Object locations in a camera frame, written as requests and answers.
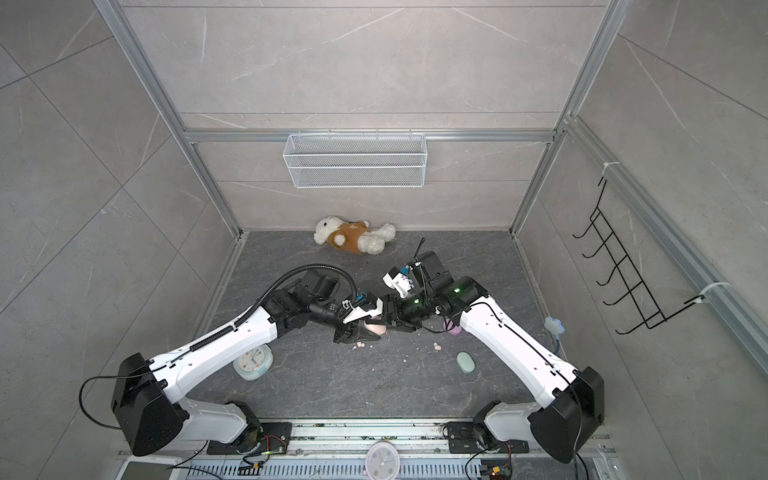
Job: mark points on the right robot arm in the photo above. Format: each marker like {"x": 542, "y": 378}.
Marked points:
{"x": 568, "y": 404}

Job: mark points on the mint alarm clock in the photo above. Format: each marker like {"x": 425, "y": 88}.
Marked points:
{"x": 254, "y": 363}

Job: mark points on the white teddy bear brown hoodie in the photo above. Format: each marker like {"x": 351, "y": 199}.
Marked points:
{"x": 353, "y": 237}

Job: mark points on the white round clock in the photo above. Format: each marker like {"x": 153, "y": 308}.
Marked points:
{"x": 382, "y": 461}

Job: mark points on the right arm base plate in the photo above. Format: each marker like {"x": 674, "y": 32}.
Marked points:
{"x": 473, "y": 437}

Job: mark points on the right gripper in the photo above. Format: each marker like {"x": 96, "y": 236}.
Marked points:
{"x": 399, "y": 315}

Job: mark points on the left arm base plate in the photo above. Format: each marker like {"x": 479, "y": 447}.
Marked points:
{"x": 270, "y": 437}

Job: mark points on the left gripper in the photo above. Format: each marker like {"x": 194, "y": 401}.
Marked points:
{"x": 351, "y": 335}

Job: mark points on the mint green earbud case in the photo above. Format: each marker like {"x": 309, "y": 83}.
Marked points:
{"x": 465, "y": 362}

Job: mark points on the black wire hook rack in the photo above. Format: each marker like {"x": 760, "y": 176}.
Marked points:
{"x": 626, "y": 272}

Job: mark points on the white tablet device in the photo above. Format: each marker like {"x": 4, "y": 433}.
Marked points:
{"x": 149, "y": 468}

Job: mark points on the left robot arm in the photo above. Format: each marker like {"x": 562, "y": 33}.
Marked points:
{"x": 150, "y": 401}

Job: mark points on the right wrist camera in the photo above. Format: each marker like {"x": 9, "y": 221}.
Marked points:
{"x": 401, "y": 281}

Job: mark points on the pink earbud case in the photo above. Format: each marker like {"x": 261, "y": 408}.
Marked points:
{"x": 377, "y": 329}

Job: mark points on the white wire mesh basket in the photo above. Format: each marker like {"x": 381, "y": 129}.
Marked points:
{"x": 360, "y": 160}

